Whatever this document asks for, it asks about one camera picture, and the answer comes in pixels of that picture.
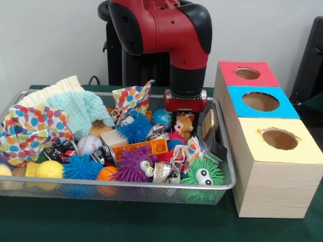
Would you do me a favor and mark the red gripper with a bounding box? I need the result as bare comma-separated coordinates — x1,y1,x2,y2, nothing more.
163,89,208,132

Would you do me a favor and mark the green spiky toy with eyes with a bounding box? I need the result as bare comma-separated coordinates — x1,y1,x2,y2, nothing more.
180,158,225,187

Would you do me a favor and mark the crushed black can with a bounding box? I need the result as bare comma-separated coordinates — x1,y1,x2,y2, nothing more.
91,145,118,167

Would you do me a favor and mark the mint green cloth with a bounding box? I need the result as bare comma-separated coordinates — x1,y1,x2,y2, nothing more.
47,91,117,141

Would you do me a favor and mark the cream knitted cloth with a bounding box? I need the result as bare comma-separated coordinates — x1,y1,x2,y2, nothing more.
17,75,85,108

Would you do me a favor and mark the globe print ball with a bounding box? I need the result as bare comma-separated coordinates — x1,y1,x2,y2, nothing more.
152,108,174,126

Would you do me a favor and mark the small brown plush monkey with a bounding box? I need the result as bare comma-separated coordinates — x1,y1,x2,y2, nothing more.
174,115,194,140

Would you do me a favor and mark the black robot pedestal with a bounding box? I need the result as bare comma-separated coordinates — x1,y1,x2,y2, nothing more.
97,0,202,88

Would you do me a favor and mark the dark green tablecloth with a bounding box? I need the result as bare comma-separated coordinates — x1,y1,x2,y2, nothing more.
299,94,323,120
0,85,323,242

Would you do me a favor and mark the crushed silver can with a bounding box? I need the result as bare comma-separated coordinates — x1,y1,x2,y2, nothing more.
44,140,79,164

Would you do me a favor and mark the wooden three-hole box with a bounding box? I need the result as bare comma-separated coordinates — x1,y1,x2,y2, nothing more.
213,60,323,219

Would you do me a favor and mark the yellow smiley ball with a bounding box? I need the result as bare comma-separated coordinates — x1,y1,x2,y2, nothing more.
34,160,64,179

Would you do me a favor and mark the purple spiky toy with eyes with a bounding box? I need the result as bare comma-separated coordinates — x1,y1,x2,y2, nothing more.
116,145,158,184

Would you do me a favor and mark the blue spiky ball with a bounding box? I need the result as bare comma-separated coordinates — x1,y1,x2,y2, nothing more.
116,112,154,145

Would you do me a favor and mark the wire mesh bin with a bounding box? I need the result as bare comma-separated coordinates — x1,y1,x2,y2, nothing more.
0,90,237,206

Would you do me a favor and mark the polka dot paper napkin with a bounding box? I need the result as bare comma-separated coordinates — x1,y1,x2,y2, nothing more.
112,80,155,127

